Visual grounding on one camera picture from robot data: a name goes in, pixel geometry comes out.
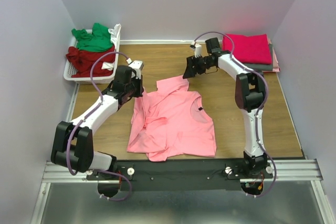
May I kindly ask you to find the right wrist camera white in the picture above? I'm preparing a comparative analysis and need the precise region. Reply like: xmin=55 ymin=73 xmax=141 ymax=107
xmin=190 ymin=41 xmax=202 ymax=58

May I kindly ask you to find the folded light pink t shirt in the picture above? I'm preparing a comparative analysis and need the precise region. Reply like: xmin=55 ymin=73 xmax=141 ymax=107
xmin=266 ymin=38 xmax=280 ymax=73

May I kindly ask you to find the folded magenta t shirt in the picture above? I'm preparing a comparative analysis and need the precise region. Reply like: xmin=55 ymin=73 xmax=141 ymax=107
xmin=222 ymin=34 xmax=272 ymax=65

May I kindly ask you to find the green t shirt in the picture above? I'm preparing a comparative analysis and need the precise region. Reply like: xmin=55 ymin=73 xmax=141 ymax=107
xmin=71 ymin=23 xmax=114 ymax=52

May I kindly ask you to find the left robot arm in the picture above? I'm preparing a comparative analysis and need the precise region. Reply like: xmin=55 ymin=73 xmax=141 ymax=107
xmin=51 ymin=60 xmax=143 ymax=179

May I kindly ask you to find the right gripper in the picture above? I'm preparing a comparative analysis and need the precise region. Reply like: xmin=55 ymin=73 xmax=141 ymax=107
xmin=182 ymin=54 xmax=214 ymax=79

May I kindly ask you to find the white plastic basket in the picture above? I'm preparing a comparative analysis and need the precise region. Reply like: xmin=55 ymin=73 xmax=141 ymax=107
xmin=63 ymin=40 xmax=120 ymax=84

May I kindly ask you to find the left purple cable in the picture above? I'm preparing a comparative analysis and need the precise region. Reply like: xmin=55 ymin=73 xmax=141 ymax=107
xmin=65 ymin=51 xmax=134 ymax=176

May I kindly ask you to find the white garment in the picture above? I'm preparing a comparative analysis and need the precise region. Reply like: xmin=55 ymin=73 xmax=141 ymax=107
xmin=108 ymin=24 xmax=122 ymax=45

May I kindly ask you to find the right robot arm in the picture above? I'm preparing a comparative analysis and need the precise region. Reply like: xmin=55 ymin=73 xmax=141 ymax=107
xmin=183 ymin=38 xmax=268 ymax=178

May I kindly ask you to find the dark red t shirt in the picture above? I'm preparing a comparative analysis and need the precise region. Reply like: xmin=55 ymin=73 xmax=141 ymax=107
xmin=66 ymin=46 xmax=115 ymax=78

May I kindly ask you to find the aluminium frame rail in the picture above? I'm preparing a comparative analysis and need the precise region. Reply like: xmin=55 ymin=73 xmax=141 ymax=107
xmin=31 ymin=87 xmax=336 ymax=224

